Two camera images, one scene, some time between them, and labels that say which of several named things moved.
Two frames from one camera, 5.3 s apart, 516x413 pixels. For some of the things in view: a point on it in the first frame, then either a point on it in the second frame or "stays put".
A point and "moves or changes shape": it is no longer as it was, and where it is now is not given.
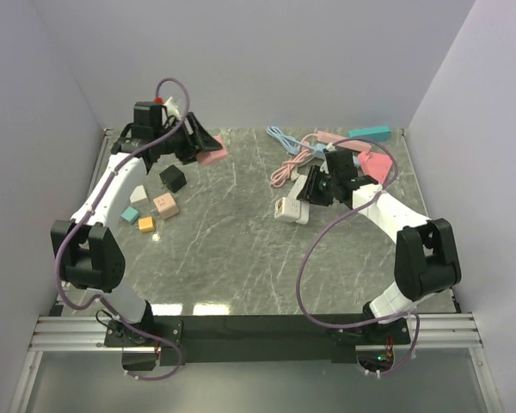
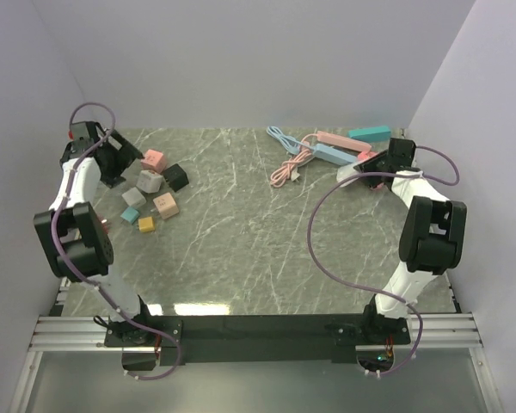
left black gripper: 203,140 to 127,153
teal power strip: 371,132 stays put
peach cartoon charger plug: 166,206 stays put
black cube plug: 173,178 stays put
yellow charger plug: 146,224 stays put
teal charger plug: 130,214 stays put
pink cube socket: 206,157 moves or changes shape
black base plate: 267,340 stays put
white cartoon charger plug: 288,209 to 149,181
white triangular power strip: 304,206 moves or changes shape
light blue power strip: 294,145 stays put
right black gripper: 310,191 to 368,165
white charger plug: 138,194 stays put
